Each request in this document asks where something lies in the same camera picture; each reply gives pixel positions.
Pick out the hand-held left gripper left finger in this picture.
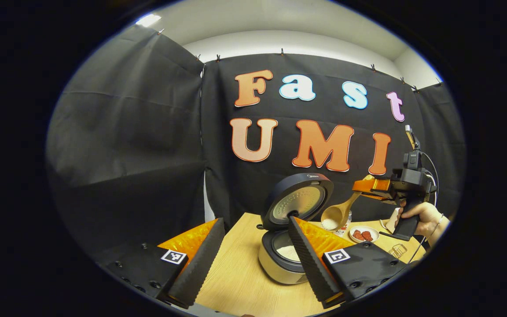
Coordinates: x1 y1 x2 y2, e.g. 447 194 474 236
96 218 226 310

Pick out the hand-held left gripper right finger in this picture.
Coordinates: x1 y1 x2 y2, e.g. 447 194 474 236
288 216 408 310

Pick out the white rice heap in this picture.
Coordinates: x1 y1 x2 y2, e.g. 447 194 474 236
277 245 300 263

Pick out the wooden spoon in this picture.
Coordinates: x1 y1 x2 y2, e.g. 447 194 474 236
320 175 375 232

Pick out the dark grey rice cooker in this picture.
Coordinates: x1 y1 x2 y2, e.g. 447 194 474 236
258 173 334 285

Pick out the white toaster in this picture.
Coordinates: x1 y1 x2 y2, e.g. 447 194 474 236
386 207 401 234

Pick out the white round plate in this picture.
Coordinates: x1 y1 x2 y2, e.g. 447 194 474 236
349 225 380 243

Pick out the clear plastic bottle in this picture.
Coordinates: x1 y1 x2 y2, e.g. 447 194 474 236
335 210 353 236

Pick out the ceiling light strip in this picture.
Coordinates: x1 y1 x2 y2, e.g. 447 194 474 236
136 14 162 27

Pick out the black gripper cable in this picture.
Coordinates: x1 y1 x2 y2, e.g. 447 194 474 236
405 151 440 267

